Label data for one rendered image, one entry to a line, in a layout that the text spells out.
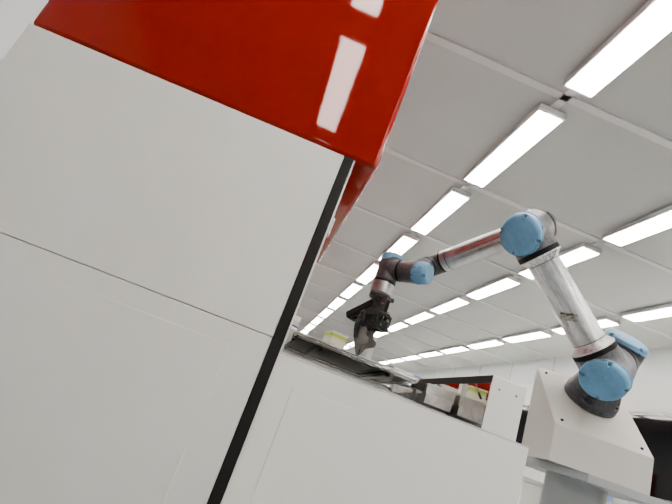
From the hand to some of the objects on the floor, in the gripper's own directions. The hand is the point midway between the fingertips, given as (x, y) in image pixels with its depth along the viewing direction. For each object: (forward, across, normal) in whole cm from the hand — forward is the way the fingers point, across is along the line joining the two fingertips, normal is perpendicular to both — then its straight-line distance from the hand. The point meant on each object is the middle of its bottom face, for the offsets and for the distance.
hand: (356, 351), depth 157 cm
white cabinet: (+96, +5, -3) cm, 96 cm away
